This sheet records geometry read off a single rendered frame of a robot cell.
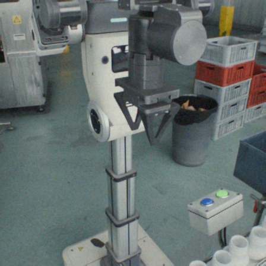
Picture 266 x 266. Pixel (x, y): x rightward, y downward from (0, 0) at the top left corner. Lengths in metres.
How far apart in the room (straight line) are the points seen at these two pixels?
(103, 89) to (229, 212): 0.53
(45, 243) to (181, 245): 0.98
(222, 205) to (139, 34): 0.52
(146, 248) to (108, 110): 1.03
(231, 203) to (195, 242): 1.39
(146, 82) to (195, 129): 2.23
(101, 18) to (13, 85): 3.27
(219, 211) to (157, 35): 0.54
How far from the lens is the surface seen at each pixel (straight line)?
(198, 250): 2.14
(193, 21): 0.37
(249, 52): 3.47
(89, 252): 1.77
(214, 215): 0.78
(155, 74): 0.44
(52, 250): 2.16
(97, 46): 0.89
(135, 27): 0.42
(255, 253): 0.70
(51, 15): 0.73
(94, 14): 0.94
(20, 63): 4.04
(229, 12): 10.90
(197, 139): 2.71
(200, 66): 3.32
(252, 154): 1.47
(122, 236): 1.38
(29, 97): 4.17
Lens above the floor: 1.63
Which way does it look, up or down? 28 degrees down
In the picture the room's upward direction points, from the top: straight up
